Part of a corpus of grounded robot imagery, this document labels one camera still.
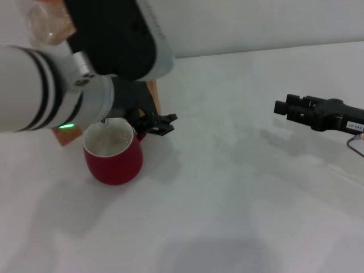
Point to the wooden dispenser stand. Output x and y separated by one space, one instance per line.
68 136

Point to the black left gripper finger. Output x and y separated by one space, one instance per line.
163 119
155 129

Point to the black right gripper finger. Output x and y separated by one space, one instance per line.
294 115
298 99

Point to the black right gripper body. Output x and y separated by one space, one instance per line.
338 116

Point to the glass water dispenser jar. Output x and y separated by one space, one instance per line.
48 22

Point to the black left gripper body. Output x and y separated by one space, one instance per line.
133 96

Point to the red cup white inside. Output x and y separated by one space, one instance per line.
113 165

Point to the chrome faucet with lever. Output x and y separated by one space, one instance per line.
104 123

